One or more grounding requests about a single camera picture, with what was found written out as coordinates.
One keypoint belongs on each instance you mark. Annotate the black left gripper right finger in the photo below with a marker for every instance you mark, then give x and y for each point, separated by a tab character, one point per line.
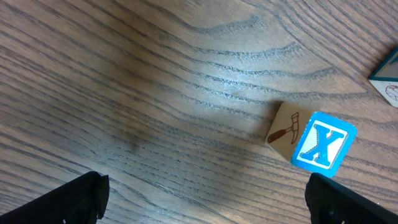
330	202

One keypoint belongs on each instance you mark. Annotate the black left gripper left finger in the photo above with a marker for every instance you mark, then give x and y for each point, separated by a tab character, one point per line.
82	200

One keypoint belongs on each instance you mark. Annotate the blue X wooden block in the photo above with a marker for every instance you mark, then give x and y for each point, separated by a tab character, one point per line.
312	140

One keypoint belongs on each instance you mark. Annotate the wooden block yellow side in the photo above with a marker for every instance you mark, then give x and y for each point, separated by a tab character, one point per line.
384	78

